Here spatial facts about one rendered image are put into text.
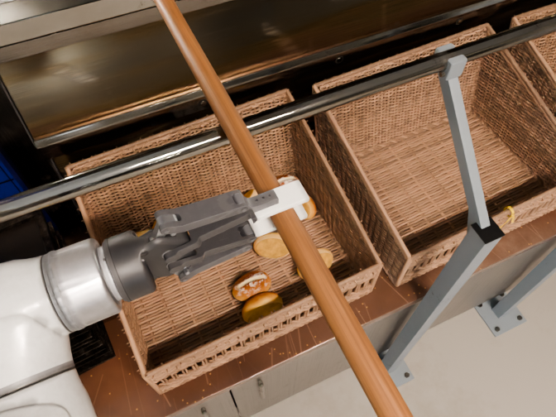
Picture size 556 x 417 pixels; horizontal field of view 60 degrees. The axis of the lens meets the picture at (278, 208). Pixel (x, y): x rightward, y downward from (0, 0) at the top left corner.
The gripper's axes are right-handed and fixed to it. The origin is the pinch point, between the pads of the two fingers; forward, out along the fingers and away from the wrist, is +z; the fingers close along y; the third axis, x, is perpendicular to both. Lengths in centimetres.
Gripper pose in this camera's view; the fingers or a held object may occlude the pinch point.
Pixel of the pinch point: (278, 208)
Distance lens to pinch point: 58.0
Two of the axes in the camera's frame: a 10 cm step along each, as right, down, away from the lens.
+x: 4.2, 7.7, -4.9
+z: 9.1, -3.5, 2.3
